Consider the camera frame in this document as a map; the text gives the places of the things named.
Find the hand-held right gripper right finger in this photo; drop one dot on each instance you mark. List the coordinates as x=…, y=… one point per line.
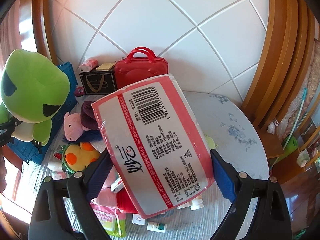
x=223, y=180

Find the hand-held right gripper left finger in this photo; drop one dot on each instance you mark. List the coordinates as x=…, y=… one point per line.
x=100, y=175

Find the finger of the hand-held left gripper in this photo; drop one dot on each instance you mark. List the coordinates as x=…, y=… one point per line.
x=37, y=145
x=11, y=125

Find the yellow duck plush frog hat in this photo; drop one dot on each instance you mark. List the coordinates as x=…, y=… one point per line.
x=82, y=155

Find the pig plush teal outfit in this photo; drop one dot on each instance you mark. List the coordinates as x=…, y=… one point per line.
x=72, y=126

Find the green frog plush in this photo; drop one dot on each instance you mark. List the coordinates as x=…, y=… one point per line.
x=32, y=85

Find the green pink wet wipes packet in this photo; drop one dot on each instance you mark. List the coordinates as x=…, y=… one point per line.
x=110, y=220

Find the blue plastic crate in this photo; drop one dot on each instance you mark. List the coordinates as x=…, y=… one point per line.
x=67, y=90

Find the small white box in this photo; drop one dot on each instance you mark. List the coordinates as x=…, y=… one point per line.
x=117, y=185

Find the red green packet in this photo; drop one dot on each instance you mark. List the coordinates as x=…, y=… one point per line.
x=57, y=153

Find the white roll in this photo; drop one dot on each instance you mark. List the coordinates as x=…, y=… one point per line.
x=55, y=166

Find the red fabric item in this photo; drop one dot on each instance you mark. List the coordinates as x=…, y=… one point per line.
x=127, y=202

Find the small yellow-green toy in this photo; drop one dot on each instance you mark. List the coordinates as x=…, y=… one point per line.
x=211, y=142

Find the white medicine box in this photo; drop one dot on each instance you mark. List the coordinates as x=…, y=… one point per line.
x=183, y=207
x=138, y=221

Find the dark purple cloth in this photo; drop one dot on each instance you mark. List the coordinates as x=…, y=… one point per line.
x=87, y=115

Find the light blue floral bedsheet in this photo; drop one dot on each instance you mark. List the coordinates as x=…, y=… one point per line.
x=225, y=120

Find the wooden nightstand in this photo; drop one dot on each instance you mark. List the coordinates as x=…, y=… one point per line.
x=275, y=145

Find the small pink packet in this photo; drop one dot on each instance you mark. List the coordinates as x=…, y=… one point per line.
x=80, y=91

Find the green yoga mat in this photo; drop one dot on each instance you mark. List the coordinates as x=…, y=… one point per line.
x=292, y=145

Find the white crumpled bag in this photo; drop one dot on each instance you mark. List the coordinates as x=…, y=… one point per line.
x=305, y=157

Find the black gift box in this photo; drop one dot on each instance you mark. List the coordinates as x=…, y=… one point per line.
x=100, y=85

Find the pink tissue box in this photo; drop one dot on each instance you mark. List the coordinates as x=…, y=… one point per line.
x=88, y=66

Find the small yellow card box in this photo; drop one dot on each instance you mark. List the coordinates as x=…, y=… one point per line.
x=105, y=67

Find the red handbag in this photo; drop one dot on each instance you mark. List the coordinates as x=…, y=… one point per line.
x=140, y=72

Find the white padded headboard panel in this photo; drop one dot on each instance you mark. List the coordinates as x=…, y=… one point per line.
x=175, y=17

